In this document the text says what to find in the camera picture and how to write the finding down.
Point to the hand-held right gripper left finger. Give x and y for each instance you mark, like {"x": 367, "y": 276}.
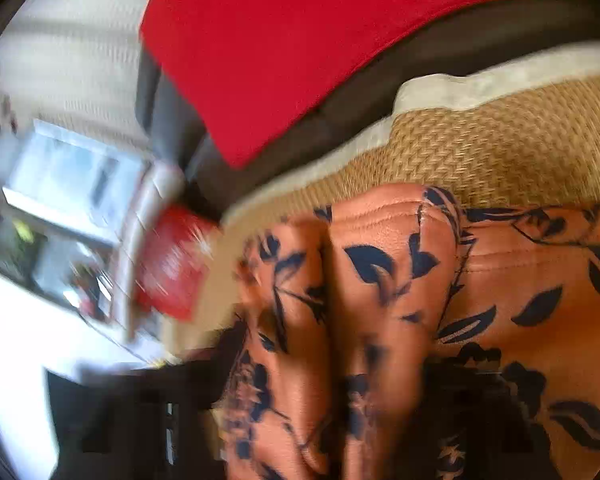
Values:
{"x": 130, "y": 420}

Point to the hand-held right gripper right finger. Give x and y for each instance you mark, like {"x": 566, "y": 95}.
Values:
{"x": 460, "y": 410}

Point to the orange floral dress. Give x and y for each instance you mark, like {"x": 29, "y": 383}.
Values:
{"x": 390, "y": 280}

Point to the red printed cushion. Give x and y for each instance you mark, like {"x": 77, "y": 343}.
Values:
{"x": 172, "y": 260}

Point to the white maroon folded quilt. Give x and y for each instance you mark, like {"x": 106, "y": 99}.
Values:
{"x": 150, "y": 200}

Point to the woven straw mat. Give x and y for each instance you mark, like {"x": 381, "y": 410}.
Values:
{"x": 480, "y": 135}

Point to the brown leather sofa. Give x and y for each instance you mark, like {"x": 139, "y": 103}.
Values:
{"x": 430, "y": 45}

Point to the beige dotted curtain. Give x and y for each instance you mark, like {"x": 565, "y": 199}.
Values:
{"x": 70, "y": 45}

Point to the red blanket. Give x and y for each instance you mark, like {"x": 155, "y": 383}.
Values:
{"x": 290, "y": 45}

